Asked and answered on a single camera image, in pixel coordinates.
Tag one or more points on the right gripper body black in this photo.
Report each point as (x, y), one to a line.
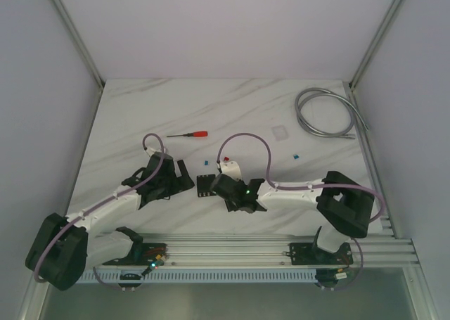
(233, 206)

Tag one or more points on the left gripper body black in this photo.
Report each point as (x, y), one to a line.
(178, 178)

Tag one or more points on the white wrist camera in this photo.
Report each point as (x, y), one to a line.
(154, 153)
(231, 169)

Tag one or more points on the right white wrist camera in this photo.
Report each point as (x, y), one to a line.
(231, 169)

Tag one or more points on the black fuse box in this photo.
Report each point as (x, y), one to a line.
(203, 185)

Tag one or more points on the slotted cable duct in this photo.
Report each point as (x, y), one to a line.
(161, 275)

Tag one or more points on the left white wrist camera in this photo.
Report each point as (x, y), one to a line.
(154, 153)

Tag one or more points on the clear plastic fuse box cover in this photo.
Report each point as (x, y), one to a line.
(280, 133)

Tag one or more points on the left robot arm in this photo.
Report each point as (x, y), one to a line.
(66, 246)

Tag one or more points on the red handled screwdriver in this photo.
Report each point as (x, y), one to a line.
(197, 134)

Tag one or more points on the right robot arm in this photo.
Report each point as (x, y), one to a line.
(345, 205)

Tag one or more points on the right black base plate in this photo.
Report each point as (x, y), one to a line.
(306, 254)

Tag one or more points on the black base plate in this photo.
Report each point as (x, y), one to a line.
(151, 253)
(306, 254)

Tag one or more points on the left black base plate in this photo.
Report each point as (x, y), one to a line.
(151, 253)

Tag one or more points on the aluminium front rail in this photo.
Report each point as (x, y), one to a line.
(269, 250)

